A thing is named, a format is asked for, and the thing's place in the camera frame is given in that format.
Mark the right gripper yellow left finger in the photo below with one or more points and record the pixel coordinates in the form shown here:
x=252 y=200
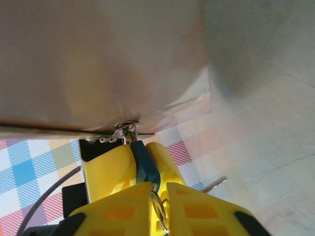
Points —
x=115 y=211

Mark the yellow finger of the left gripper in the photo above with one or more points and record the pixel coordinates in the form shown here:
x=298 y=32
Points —
x=165 y=162
x=108 y=172

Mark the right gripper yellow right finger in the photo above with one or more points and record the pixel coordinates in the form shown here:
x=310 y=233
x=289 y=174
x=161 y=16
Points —
x=204 y=214

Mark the small blue padlock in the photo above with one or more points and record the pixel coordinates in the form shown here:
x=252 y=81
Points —
x=144 y=162

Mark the silver key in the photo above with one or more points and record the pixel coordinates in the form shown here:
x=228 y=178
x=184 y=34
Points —
x=216 y=183
x=154 y=187

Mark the pink illustrated tin box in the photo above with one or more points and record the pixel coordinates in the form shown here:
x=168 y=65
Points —
x=73 y=61

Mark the black metal hasp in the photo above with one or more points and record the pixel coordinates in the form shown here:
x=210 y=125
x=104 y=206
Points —
x=93 y=152

